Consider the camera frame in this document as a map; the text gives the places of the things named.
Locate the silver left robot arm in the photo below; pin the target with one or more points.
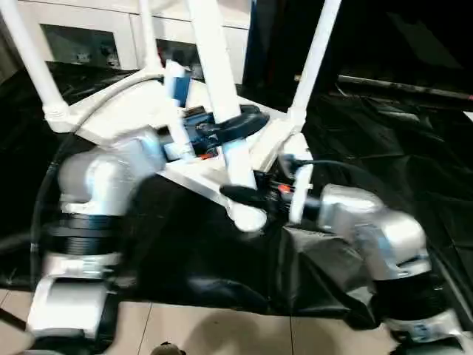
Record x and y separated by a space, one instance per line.
103 174

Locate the white plastic table leg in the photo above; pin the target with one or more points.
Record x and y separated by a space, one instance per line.
314 63
33 66
218 66
149 40

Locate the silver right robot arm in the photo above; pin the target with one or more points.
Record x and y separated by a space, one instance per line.
373 222

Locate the dark metal rod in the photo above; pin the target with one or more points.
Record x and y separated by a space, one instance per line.
406 87

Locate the black table mat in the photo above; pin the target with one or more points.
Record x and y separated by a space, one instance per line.
207 255

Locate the white plastic table top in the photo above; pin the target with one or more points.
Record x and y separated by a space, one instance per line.
122 107

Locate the white glass-door cabinet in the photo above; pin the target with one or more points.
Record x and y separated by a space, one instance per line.
92 22

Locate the white flat board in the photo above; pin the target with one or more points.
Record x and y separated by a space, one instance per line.
469 115

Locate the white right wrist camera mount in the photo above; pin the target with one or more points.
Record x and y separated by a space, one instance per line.
301 192

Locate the black backdrop cloth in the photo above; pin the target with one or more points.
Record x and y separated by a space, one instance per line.
388 37

